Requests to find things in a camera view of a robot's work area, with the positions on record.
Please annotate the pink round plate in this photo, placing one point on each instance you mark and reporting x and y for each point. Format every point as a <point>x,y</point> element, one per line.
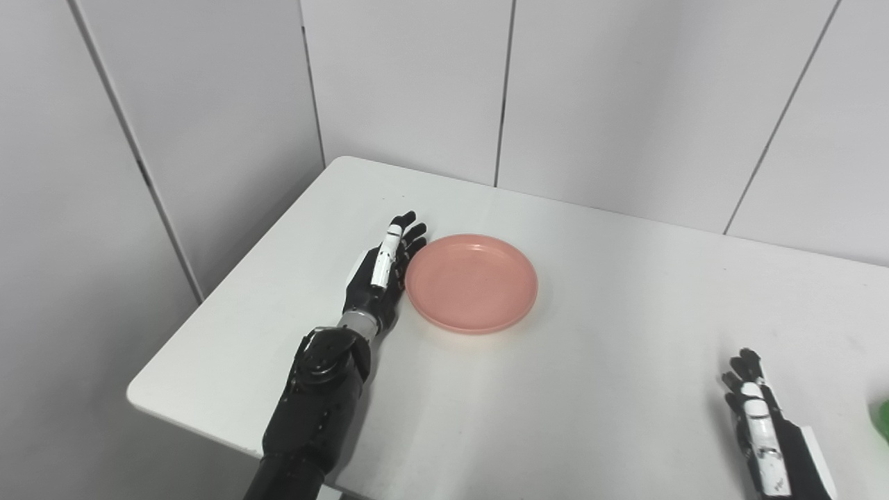
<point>472,283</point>

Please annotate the green white toy cabbage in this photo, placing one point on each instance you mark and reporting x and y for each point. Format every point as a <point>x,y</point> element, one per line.
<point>882,420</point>

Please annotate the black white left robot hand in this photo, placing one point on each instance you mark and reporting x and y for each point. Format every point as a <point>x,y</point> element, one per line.
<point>368,298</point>

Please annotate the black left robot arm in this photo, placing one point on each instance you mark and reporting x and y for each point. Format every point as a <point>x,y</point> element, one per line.
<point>319,403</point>

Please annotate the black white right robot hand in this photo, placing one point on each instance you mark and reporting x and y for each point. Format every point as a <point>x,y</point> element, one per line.
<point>795,458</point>

